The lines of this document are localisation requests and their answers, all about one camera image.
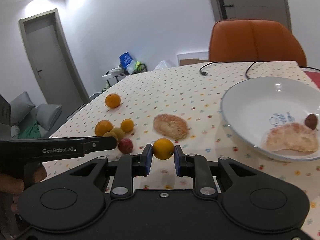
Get red small plum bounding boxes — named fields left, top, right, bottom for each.
left=118, top=138, right=133, bottom=154

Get small yellow orange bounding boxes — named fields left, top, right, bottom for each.
left=120, top=119, right=135, bottom=133
left=152, top=138, right=174, bottom=160

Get small peeled pomelo segment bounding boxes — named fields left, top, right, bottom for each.
left=153, top=114, right=189, bottom=140

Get large orange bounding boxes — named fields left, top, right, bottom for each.
left=94, top=120, right=113, bottom=137

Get single orange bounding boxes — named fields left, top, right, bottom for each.
left=105, top=93, right=121, bottom=109

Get large peeled pomelo segment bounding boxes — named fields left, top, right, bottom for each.
left=264, top=122, right=319, bottom=153

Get person's left hand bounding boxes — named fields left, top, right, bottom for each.
left=1, top=164, right=47, bottom=214

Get green blanket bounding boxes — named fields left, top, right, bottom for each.
left=18, top=122, right=41, bottom=139

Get grey sofa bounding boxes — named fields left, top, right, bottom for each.
left=10, top=92, right=66, bottom=139

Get floral patterned tablecloth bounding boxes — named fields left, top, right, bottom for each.
left=53, top=61, right=319, bottom=239

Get white ceramic plate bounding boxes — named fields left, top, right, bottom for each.
left=220, top=77, right=319, bottom=162

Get black metal shelf rack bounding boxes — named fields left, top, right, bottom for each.
left=102, top=63, right=148, bottom=88

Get blue plastic bag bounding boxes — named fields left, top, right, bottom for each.
left=119, top=52, right=136, bottom=75

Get clear plastic bag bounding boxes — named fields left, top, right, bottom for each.
left=153, top=60, right=174, bottom=71

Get white framed cardboard panel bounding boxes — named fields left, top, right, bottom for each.
left=177, top=51, right=209, bottom=66

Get grey side door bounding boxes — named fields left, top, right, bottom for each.
left=18, top=8, right=89, bottom=115

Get orange leather chair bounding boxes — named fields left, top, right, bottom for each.
left=208, top=20, right=307, bottom=67

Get colourful red yellow mat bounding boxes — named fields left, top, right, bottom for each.
left=302, top=71, right=320, bottom=89

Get grey entrance door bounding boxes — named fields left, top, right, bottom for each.
left=204, top=0, right=293, bottom=33

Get black usb cable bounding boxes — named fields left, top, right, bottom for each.
left=199, top=60, right=273, bottom=81

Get black door handle lock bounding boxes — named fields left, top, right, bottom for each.
left=219, top=0, right=234, bottom=20

